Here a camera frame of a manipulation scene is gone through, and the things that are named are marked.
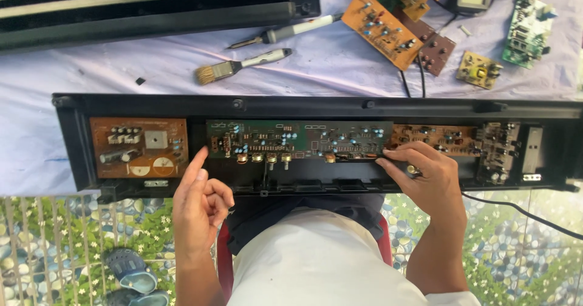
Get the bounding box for person's left hand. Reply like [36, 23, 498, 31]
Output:
[172, 146, 236, 254]

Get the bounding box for person's right hand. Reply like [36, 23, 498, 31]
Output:
[374, 141, 465, 227]

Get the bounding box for long green circuit board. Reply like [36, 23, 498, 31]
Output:
[206, 120, 394, 165]

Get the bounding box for brown tone control circuit board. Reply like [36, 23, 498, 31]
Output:
[390, 124, 480, 158]

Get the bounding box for red stool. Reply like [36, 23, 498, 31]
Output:
[216, 214, 394, 305]

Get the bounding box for narrow brown circuit board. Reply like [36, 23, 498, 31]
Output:
[476, 122, 521, 185]

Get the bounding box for person's dark shorts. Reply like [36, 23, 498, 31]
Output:
[225, 194, 386, 257]

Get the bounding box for brown power supply circuit board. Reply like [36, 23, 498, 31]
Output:
[89, 117, 189, 179]

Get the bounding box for blue sandal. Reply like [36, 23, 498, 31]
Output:
[106, 290, 170, 306]
[103, 247, 159, 295]

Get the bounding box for small yellow circuit board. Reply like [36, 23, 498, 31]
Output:
[456, 50, 504, 91]

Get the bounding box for dark brown circuit board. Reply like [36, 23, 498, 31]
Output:
[393, 7, 457, 77]

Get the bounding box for person's white shirt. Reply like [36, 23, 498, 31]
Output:
[227, 207, 482, 306]

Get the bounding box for long black amplifier chassis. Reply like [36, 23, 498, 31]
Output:
[51, 93, 583, 205]

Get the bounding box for large orange circuit board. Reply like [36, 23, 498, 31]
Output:
[341, 0, 424, 72]

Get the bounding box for white table cloth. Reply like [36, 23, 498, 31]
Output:
[0, 0, 583, 198]

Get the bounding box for green circuit board white connectors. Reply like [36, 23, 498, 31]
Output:
[502, 0, 559, 70]

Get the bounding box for black chassis with metal rails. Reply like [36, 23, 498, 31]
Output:
[0, 0, 321, 54]

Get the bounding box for black power cable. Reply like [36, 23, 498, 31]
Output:
[460, 191, 583, 241]

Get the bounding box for silver metal bracket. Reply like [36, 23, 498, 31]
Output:
[522, 127, 544, 182]

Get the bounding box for thin black wires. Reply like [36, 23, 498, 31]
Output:
[399, 53, 427, 98]

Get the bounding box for white wire rack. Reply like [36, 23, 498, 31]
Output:
[0, 196, 120, 306]

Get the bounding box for grey handle paintbrush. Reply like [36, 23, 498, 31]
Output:
[194, 48, 293, 87]

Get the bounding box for white handle soldering iron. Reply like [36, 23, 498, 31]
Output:
[226, 13, 343, 50]

